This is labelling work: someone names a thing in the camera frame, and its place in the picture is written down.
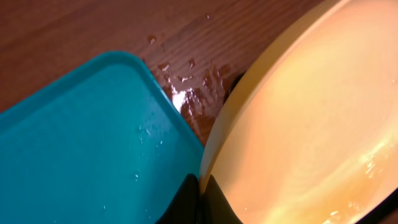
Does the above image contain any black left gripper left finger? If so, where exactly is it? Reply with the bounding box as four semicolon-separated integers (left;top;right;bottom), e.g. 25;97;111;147
155;174;199;224

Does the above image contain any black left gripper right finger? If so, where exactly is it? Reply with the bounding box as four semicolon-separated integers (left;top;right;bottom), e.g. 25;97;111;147
198;175;243;224

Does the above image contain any yellow-green plate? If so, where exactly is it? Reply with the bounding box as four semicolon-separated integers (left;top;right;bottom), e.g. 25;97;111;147
199;0;397;223

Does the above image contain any teal plastic tray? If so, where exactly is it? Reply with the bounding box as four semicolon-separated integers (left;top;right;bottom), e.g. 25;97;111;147
1;52;203;223

